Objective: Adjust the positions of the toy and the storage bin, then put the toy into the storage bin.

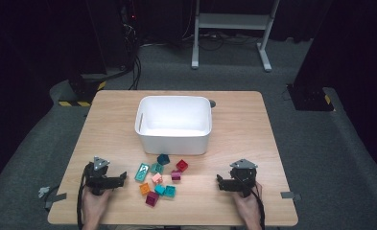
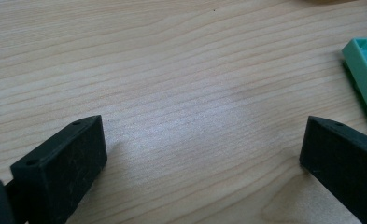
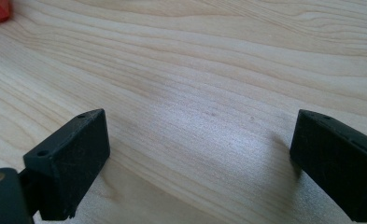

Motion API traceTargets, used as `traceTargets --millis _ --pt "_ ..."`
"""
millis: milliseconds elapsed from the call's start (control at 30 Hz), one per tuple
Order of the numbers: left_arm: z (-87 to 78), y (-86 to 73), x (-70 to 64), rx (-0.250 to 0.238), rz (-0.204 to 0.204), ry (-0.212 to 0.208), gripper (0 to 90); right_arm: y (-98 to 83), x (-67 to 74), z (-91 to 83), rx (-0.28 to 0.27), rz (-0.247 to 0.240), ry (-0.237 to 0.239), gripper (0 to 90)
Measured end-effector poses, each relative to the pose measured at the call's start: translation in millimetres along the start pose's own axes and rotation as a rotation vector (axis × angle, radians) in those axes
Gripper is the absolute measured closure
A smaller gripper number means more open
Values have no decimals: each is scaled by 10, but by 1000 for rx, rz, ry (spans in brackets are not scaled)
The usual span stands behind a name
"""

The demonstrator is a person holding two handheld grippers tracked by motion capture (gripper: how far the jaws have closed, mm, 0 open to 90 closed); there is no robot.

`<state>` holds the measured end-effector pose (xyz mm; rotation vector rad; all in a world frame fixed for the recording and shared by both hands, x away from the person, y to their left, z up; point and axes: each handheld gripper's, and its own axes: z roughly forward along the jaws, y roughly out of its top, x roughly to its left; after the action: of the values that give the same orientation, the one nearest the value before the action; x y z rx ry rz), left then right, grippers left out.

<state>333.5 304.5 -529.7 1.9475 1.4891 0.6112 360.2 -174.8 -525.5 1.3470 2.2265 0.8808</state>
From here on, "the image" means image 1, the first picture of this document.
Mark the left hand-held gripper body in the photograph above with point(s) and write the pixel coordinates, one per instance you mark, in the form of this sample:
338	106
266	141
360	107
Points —
96	180

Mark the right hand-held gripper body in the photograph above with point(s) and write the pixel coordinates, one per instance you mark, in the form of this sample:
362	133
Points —
243	179

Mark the long mint green toy block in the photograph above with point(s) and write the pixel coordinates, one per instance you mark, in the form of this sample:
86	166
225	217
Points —
142	172

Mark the pink toy block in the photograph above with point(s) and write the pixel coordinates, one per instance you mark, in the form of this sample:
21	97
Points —
157	178

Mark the small green toy block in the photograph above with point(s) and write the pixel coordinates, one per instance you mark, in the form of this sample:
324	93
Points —
156	168

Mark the cyan toy block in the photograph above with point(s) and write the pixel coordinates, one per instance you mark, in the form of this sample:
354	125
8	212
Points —
159	190

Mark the red toy block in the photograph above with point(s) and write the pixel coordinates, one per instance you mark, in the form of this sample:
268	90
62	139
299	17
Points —
182	165

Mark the dark blue toy block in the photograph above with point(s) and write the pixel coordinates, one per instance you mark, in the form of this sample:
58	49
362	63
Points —
163	159

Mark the magenta toy block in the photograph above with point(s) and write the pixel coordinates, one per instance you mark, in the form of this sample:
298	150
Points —
176	175

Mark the teal toy block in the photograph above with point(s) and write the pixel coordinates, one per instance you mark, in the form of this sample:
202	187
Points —
169	191

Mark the white plastic bin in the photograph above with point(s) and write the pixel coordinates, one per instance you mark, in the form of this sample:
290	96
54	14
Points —
176	143

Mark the person's left hand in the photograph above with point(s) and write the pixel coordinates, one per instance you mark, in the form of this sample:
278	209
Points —
95	204

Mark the person's right hand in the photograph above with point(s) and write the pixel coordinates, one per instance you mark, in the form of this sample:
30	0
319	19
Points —
248	207

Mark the grey tape strip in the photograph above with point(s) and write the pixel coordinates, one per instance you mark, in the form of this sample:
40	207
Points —
288	195
56	197

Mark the grey table grommet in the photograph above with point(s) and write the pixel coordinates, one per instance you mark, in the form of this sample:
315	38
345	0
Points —
213	103

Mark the black stand base striped tape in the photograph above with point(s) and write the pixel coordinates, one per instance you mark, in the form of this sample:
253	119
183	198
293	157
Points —
80	89
309	99

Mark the dark equipment rack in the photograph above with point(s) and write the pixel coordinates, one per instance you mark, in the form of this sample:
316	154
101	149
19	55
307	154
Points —
128	32

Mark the white desk frame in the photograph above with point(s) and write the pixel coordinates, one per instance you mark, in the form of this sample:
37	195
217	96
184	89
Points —
234	21

